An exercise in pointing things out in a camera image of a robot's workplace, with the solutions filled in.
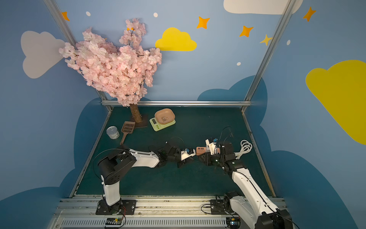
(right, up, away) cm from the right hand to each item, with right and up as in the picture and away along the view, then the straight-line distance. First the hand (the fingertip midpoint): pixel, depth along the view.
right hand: (202, 154), depth 82 cm
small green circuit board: (-48, -33, -9) cm, 59 cm away
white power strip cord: (+32, +2, +14) cm, 35 cm away
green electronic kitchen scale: (-31, +16, +26) cm, 43 cm away
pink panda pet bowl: (-27, +24, +29) cm, 46 cm away
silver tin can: (-61, +12, +17) cm, 64 cm away
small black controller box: (+15, -34, -9) cm, 38 cm away
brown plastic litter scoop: (-55, +15, +26) cm, 62 cm away
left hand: (-5, -3, +6) cm, 8 cm away
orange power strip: (+2, 0, +12) cm, 12 cm away
